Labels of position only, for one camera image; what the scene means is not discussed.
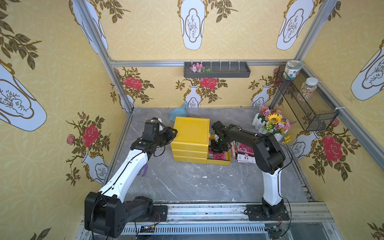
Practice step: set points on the dark grey wall shelf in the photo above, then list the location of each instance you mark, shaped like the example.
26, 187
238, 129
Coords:
221, 69

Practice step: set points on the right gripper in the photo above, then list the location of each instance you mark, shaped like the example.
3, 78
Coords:
217, 138

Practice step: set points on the black wire mesh basket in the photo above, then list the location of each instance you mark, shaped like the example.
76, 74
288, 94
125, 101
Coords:
314, 113

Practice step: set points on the clear jar white lid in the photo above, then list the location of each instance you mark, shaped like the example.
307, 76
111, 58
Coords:
307, 89

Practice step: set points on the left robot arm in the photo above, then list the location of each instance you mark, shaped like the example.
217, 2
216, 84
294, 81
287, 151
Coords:
107, 211

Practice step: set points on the small pink flowers on shelf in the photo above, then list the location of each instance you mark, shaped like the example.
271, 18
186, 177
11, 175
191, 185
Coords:
199, 68

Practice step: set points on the pink flower seed bag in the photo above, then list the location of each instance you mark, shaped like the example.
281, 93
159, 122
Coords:
245, 154

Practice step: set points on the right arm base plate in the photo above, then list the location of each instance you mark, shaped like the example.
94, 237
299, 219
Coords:
265, 213

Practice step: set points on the blue plastic dustpan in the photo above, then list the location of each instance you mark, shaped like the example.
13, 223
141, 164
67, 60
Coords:
178, 112

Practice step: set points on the purple garden fork pink handle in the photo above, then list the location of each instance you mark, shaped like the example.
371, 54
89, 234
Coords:
142, 172

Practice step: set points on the yellow bottom drawer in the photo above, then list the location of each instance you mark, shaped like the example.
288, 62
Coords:
217, 162

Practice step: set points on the flowers in white fence pot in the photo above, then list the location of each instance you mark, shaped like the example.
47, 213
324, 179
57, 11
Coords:
272, 121

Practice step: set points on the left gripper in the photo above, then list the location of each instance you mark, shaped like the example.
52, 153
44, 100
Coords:
167, 133

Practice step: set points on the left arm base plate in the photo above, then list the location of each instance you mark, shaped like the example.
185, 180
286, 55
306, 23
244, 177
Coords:
158, 214

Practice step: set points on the yellow drawer cabinet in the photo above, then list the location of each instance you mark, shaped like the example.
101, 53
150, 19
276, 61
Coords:
192, 141

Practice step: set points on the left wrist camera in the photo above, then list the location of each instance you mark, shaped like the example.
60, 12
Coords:
153, 126

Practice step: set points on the jar with patterned label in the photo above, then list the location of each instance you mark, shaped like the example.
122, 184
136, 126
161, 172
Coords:
291, 70

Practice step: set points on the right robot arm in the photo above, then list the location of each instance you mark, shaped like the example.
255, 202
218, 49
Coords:
268, 154

